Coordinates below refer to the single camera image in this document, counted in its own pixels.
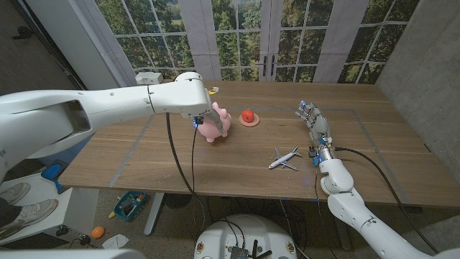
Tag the black floor fan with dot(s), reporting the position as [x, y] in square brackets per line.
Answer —
[178, 199]

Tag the red toy strawberry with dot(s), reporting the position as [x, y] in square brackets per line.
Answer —
[247, 116]

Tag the teal toolbox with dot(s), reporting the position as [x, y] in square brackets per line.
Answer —
[129, 205]

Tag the blue and black pad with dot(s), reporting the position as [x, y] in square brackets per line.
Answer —
[53, 171]

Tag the white toy airplane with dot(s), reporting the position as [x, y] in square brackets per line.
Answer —
[282, 161]

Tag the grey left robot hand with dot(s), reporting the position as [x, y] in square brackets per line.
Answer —
[216, 120]

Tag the printed window backdrop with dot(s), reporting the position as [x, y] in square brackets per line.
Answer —
[251, 39]

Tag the orange ball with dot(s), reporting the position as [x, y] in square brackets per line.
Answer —
[97, 232]

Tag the white table leg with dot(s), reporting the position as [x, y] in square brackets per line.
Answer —
[154, 216]

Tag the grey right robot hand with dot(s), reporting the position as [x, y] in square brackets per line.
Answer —
[320, 126]

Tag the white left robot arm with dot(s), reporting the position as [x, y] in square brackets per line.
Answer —
[100, 108]

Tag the white power box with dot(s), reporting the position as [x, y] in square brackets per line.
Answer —
[147, 77]

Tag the dark trouser leg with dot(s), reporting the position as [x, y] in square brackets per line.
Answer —
[7, 214]

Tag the crumpled white tissue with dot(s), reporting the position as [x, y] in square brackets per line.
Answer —
[115, 241]

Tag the pink plastic piggy bank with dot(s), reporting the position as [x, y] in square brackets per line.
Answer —
[213, 127]

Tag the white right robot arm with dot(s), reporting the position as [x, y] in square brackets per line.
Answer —
[355, 212]

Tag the grey and white shoe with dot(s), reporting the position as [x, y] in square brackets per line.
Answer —
[16, 192]
[32, 214]

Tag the white robot torso base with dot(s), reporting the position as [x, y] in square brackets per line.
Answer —
[248, 230]

